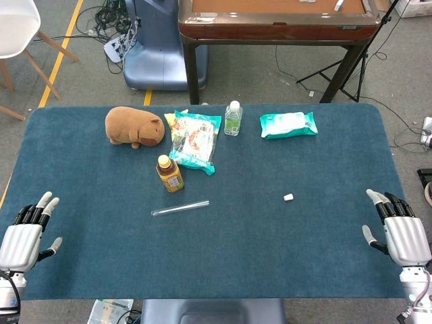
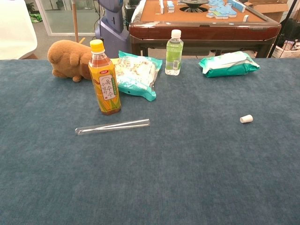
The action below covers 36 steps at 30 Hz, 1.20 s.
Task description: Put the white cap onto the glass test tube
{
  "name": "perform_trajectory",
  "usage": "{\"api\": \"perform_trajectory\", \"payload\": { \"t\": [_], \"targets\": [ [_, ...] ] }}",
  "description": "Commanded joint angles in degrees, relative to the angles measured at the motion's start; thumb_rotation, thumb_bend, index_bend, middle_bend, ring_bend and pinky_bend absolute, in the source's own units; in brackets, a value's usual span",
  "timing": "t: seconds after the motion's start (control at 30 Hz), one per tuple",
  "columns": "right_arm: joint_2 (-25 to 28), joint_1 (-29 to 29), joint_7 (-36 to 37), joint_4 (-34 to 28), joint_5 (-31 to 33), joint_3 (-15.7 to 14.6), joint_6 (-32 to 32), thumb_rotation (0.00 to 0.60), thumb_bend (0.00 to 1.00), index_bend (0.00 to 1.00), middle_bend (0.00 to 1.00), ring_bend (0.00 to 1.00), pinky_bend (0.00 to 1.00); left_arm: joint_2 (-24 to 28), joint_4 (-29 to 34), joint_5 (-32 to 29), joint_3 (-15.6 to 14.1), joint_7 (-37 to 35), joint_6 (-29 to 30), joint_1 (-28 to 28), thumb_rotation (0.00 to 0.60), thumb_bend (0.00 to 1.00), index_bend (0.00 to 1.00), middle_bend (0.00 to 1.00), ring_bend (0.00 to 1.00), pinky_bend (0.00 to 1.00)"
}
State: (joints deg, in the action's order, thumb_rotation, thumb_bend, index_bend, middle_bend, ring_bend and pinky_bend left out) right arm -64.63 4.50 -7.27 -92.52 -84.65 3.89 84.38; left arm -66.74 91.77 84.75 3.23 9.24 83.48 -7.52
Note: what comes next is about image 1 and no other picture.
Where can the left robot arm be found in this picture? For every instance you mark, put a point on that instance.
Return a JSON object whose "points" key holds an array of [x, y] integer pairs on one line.
{"points": [[6, 297]]}

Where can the green label water bottle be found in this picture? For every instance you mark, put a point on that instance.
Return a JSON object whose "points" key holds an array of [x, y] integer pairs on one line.
{"points": [[233, 119]]}

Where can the printed plastic bag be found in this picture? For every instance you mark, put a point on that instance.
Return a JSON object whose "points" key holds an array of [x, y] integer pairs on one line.
{"points": [[108, 308]]}

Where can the black tripod stand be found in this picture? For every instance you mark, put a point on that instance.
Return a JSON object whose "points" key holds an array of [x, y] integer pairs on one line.
{"points": [[351, 79]]}

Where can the yellow corn tea bottle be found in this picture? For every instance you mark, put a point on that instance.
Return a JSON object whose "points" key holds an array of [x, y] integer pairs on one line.
{"points": [[171, 179]]}

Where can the teal snack bag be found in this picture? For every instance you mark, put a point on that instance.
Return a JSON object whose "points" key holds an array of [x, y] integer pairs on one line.
{"points": [[194, 141]]}

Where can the white box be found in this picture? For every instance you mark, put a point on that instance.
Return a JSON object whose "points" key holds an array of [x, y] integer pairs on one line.
{"points": [[415, 8]]}

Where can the blue table mat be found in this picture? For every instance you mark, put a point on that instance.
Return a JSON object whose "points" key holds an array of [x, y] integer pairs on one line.
{"points": [[236, 243]]}

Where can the white socket block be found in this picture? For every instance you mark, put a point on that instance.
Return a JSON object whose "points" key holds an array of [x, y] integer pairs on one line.
{"points": [[428, 130]]}

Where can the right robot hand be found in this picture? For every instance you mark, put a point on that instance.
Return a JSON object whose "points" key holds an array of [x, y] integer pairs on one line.
{"points": [[406, 239]]}

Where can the blue robot base machine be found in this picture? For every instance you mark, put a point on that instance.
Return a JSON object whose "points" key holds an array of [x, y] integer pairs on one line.
{"points": [[158, 57]]}

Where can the teal wet wipes pack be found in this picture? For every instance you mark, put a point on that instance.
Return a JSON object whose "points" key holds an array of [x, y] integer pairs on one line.
{"points": [[287, 125]]}

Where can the white power strip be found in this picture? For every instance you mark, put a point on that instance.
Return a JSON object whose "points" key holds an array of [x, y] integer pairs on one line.
{"points": [[111, 50]]}

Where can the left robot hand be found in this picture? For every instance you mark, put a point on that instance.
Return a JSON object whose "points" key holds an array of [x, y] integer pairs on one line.
{"points": [[20, 243]]}

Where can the glass test tube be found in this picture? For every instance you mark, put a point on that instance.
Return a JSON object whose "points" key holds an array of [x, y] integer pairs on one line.
{"points": [[180, 208]]}

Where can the black equipment frame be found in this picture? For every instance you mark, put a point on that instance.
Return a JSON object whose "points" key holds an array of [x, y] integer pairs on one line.
{"points": [[425, 179]]}

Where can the brown capybara plush toy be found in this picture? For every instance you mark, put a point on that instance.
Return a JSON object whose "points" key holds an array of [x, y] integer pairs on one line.
{"points": [[130, 126]]}

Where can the white chair wooden legs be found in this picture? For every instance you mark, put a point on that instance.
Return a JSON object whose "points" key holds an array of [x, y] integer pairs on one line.
{"points": [[15, 27]]}

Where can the brown mahjong table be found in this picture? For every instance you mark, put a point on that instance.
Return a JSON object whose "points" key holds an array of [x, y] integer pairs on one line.
{"points": [[276, 28]]}

